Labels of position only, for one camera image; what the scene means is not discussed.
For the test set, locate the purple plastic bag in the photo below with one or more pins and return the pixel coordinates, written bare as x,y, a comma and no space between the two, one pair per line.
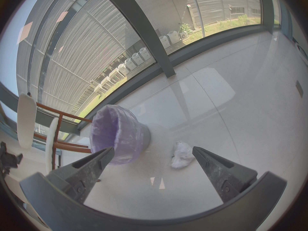
127,133

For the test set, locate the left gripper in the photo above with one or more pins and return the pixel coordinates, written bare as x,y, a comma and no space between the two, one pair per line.
9,160

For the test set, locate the white trash bin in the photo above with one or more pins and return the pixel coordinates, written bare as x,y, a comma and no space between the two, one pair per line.
145,136

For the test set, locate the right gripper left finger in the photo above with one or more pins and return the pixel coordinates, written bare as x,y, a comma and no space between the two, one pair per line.
81,174

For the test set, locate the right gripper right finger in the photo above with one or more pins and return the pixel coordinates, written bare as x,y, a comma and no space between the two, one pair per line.
223,177

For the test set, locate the window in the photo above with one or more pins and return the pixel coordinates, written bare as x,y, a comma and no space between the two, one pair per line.
84,56

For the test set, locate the white wooden-framed chair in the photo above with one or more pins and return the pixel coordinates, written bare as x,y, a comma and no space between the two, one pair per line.
26,120

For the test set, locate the crumpled white paper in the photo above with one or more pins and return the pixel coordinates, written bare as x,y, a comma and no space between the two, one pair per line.
180,156

